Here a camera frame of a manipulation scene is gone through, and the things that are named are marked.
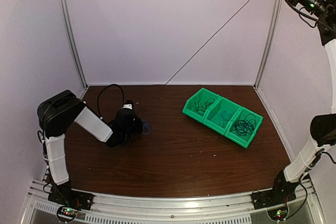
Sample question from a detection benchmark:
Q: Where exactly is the green three-compartment bin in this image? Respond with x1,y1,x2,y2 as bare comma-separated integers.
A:
182,88,264,148

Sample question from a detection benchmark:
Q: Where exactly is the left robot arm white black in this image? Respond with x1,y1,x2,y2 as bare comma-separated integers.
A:
37,90,143,205

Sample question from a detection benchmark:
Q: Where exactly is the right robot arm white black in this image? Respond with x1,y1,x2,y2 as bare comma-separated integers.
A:
262,3,333,160

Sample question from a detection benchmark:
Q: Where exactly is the left circuit board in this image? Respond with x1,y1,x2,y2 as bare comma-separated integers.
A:
56,206,79,222

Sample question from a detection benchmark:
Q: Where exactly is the circuit board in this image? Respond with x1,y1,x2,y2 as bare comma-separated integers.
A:
268,208,288,221
56,206,79,222

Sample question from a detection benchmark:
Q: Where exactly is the right circuit board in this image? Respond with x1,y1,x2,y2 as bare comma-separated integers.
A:
268,208,288,221

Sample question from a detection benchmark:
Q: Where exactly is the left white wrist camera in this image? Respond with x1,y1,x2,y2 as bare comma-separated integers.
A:
121,100,134,112

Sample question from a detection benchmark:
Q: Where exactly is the left black sleeved cable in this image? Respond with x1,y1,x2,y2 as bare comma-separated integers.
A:
97,83,126,120

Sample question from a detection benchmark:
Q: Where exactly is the right aluminium frame post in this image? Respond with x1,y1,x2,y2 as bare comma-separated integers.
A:
254,0,282,90

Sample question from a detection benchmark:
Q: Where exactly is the aluminium frame post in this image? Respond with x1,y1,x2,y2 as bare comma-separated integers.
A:
254,0,282,90
59,0,88,89

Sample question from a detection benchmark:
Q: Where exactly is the front aluminium rail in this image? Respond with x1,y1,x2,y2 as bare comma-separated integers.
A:
18,179,326,223

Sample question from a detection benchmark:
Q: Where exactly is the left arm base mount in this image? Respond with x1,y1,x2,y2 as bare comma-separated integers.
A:
48,188,93,210

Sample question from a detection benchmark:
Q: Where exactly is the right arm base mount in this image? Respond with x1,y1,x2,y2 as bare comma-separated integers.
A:
250,189,297,210

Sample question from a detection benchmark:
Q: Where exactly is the left aluminium frame post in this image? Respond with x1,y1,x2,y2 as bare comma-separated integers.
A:
59,0,88,89

